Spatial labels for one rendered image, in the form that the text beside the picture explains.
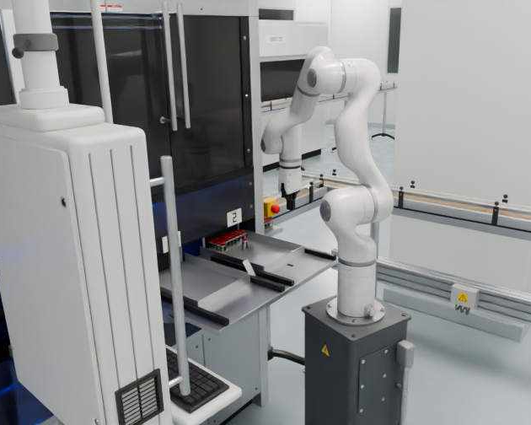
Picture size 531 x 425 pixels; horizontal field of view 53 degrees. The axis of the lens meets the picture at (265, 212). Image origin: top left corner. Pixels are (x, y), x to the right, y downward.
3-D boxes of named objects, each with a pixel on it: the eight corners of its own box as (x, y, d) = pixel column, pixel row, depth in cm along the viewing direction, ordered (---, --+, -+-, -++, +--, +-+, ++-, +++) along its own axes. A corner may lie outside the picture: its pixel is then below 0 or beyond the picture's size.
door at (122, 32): (53, 223, 156) (19, 10, 138) (172, 188, 191) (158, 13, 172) (54, 223, 156) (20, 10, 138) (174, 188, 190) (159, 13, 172)
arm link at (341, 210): (383, 262, 164) (388, 188, 157) (332, 273, 157) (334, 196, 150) (362, 249, 175) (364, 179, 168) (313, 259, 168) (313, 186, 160)
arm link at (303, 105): (284, 97, 172) (264, 161, 195) (327, 94, 178) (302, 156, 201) (274, 78, 176) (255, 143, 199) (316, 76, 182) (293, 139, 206)
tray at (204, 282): (132, 283, 192) (131, 275, 191) (185, 260, 211) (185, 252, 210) (198, 310, 172) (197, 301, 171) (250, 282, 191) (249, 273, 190)
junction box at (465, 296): (449, 303, 262) (451, 286, 259) (453, 298, 265) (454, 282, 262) (474, 309, 254) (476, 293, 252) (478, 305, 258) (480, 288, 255)
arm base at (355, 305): (397, 314, 171) (400, 261, 165) (353, 332, 161) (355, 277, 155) (356, 293, 186) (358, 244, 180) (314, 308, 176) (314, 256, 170)
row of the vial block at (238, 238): (215, 253, 217) (214, 243, 216) (244, 240, 231) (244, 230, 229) (219, 255, 216) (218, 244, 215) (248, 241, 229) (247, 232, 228)
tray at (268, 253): (200, 254, 217) (199, 246, 216) (242, 236, 237) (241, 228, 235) (264, 275, 197) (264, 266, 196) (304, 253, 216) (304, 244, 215)
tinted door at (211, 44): (173, 188, 191) (159, 13, 173) (250, 165, 223) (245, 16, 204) (174, 188, 191) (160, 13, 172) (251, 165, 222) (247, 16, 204)
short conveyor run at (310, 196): (249, 239, 243) (248, 207, 238) (224, 233, 252) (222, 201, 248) (329, 203, 294) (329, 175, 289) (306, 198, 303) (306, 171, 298)
